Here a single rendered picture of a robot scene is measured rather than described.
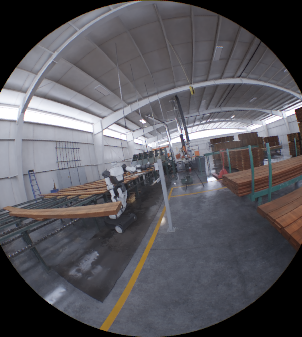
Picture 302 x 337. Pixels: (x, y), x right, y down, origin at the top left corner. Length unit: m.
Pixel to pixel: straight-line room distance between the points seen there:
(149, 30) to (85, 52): 3.02
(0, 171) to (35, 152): 2.72
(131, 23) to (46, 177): 9.39
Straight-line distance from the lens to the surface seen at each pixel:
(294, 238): 1.31
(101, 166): 11.64
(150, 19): 6.31
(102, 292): 1.62
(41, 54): 6.75
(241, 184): 2.24
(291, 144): 10.65
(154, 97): 10.44
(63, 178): 8.55
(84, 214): 1.26
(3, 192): 7.96
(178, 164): 10.12
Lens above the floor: 1.28
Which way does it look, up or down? 3 degrees down
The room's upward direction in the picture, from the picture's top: 11 degrees counter-clockwise
